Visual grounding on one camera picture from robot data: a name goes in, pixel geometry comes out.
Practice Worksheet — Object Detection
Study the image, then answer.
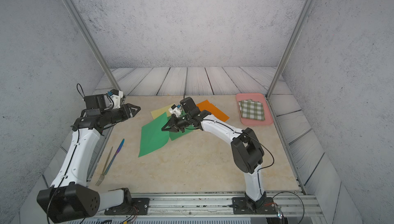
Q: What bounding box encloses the right aluminium frame post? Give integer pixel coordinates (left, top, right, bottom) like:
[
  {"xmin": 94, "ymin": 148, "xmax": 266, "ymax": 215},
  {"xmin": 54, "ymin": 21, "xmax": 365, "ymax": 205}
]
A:
[{"xmin": 266, "ymin": 0, "xmax": 314, "ymax": 100}]

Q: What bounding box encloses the green paper sheet front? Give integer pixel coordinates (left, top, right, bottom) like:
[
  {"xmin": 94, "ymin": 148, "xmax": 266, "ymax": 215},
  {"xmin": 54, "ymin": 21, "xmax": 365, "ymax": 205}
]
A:
[{"xmin": 169, "ymin": 126, "xmax": 195, "ymax": 141}]

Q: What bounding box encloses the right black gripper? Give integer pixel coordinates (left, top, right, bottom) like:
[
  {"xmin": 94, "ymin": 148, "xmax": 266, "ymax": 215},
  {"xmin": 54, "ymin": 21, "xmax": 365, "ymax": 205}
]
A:
[{"xmin": 161, "ymin": 113, "xmax": 193, "ymax": 133}]

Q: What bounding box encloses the aluminium frame post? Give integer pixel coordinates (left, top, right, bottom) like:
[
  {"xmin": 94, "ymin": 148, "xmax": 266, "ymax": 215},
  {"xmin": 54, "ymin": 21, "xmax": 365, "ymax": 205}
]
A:
[
  {"xmin": 266, "ymin": 0, "xmax": 314, "ymax": 100},
  {"xmin": 62, "ymin": 0, "xmax": 121, "ymax": 90}
]

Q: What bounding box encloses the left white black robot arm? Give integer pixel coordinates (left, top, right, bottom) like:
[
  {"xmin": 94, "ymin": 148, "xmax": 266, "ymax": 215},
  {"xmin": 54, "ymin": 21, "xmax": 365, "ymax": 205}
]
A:
[{"xmin": 37, "ymin": 103, "xmax": 141, "ymax": 224}]

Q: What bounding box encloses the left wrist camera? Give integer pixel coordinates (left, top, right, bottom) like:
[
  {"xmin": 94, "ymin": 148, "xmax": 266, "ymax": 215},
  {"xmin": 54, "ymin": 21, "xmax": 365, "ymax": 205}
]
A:
[{"xmin": 107, "ymin": 89, "xmax": 125, "ymax": 109}]

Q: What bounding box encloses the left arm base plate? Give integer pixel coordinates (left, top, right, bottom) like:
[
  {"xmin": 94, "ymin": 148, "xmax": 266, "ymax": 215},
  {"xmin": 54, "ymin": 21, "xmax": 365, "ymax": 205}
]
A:
[{"xmin": 104, "ymin": 197, "xmax": 150, "ymax": 216}]

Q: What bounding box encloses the iridescent blue knife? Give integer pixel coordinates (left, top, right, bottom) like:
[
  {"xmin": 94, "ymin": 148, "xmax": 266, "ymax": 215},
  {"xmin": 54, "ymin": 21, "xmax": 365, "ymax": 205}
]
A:
[{"xmin": 104, "ymin": 139, "xmax": 125, "ymax": 175}]

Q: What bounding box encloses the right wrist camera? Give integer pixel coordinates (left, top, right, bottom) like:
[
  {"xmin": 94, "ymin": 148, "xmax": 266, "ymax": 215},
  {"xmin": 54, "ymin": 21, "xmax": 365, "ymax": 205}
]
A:
[{"xmin": 168, "ymin": 105, "xmax": 182, "ymax": 117}]

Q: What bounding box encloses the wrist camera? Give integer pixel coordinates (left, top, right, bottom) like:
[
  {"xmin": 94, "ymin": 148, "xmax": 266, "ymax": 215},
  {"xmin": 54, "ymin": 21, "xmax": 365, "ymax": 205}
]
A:
[
  {"xmin": 168, "ymin": 105, "xmax": 182, "ymax": 117},
  {"xmin": 107, "ymin": 89, "xmax": 125, "ymax": 109}
]

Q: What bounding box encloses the left aluminium frame post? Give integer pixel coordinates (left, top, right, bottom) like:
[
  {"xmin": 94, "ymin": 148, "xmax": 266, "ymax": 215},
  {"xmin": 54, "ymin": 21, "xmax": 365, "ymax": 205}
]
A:
[{"xmin": 62, "ymin": 0, "xmax": 121, "ymax": 90}]

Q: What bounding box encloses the green paper sheet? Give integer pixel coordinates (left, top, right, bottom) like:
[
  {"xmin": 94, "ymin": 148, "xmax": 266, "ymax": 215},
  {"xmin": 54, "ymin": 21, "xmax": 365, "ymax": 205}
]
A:
[
  {"xmin": 139, "ymin": 113, "xmax": 169, "ymax": 157},
  {"xmin": 169, "ymin": 126, "xmax": 195, "ymax": 141}
]

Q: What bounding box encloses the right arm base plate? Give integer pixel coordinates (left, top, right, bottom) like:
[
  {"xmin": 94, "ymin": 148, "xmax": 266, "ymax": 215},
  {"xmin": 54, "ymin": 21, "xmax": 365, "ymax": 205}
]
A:
[{"xmin": 230, "ymin": 196, "xmax": 278, "ymax": 215}]

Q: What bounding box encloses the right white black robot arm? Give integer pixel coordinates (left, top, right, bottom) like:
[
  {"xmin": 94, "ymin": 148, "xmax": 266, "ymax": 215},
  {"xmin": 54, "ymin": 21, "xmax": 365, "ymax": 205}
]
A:
[{"xmin": 162, "ymin": 108, "xmax": 266, "ymax": 213}]

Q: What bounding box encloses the pink plastic tray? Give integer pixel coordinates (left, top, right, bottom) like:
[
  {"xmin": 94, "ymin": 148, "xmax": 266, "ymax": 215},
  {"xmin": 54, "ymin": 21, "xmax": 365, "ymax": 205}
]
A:
[{"xmin": 236, "ymin": 93, "xmax": 273, "ymax": 126}]

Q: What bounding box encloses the green checkered cloth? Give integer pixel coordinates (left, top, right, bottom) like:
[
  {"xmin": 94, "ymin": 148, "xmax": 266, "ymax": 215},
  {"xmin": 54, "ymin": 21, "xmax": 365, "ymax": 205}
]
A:
[{"xmin": 238, "ymin": 99, "xmax": 265, "ymax": 121}]

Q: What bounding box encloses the yellow paper sheet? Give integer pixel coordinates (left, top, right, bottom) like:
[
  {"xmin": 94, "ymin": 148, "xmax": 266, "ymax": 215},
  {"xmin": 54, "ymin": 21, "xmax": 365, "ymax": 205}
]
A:
[{"xmin": 151, "ymin": 104, "xmax": 174, "ymax": 119}]

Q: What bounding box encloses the orange paper sheet front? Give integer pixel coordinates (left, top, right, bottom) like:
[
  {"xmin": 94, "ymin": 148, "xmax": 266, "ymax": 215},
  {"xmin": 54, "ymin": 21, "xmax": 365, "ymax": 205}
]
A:
[{"xmin": 197, "ymin": 100, "xmax": 229, "ymax": 122}]

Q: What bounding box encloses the aluminium front rail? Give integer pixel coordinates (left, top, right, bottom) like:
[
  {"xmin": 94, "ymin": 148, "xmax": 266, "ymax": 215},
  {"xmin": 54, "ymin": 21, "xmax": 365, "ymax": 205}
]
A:
[{"xmin": 55, "ymin": 193, "xmax": 327, "ymax": 224}]

